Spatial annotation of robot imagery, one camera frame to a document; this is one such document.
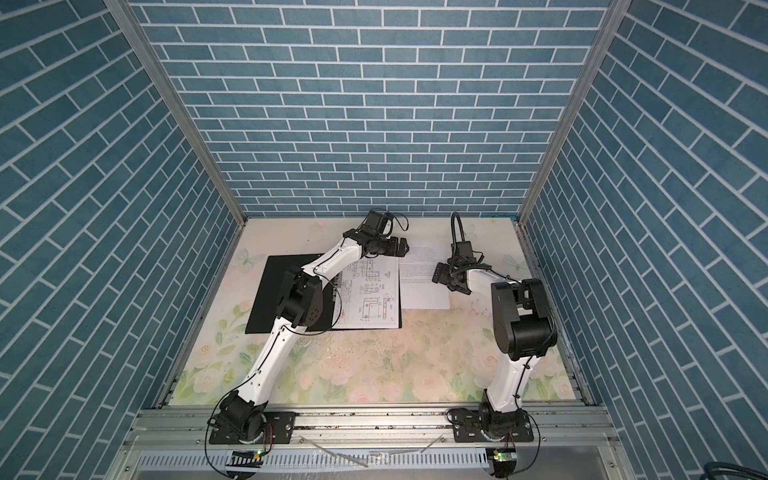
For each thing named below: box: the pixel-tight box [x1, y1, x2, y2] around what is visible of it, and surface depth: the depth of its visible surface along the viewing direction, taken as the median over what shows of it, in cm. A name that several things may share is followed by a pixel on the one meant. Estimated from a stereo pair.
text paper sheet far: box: [399, 244, 452, 310], surface depth 107 cm
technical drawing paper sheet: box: [332, 256, 400, 329], surface depth 101 cm
